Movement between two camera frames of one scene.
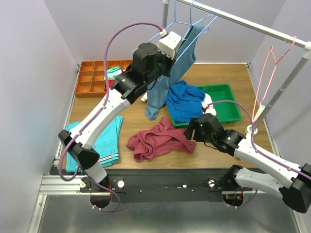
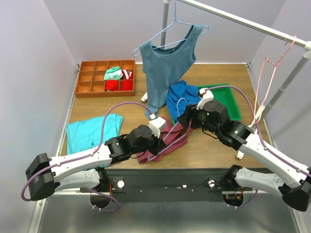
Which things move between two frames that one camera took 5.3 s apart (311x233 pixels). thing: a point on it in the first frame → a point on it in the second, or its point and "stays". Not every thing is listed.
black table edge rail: [166, 185] stays
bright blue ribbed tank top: [184, 102] stays
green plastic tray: [226, 112] stays
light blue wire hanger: [197, 22] → [150, 158]
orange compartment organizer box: [90, 83] stays
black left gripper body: [167, 65] → [158, 144]
